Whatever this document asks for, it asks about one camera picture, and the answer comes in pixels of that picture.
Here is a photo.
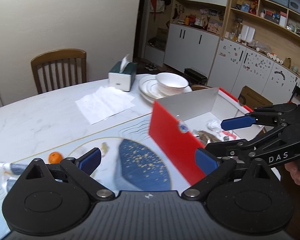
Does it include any white tissue paper pack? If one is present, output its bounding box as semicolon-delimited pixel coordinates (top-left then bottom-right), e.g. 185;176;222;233
0;162;27;194

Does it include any red white cardboard box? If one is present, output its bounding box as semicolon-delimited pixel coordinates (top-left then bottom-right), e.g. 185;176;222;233
149;87;252;185

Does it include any white gold-rimmed bowl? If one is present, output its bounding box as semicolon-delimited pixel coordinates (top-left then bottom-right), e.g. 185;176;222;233
156;73;192;96

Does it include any brown cardboard box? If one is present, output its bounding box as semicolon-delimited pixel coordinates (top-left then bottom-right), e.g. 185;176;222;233
238;86;272;109

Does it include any orange tangerine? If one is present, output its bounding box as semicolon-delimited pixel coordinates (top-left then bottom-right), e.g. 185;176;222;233
48;152;63;164

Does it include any white wall cabinet unit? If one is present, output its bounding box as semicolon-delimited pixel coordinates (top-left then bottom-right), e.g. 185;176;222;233
143;0;300;111

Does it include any green white tissue box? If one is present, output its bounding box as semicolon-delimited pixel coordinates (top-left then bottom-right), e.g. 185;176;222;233
108;54;138;92

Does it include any brown wooden chair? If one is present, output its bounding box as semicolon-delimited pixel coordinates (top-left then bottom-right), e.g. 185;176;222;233
30;48;87;94

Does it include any white gold-rimmed plate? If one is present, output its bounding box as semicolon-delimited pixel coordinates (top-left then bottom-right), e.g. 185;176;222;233
138;74;193;105

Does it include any person's right hand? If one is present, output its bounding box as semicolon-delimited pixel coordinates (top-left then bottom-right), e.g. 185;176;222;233
284;162;300;185

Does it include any white paper napkin sheet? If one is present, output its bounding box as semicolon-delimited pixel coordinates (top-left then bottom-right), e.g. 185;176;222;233
75;87;135;125

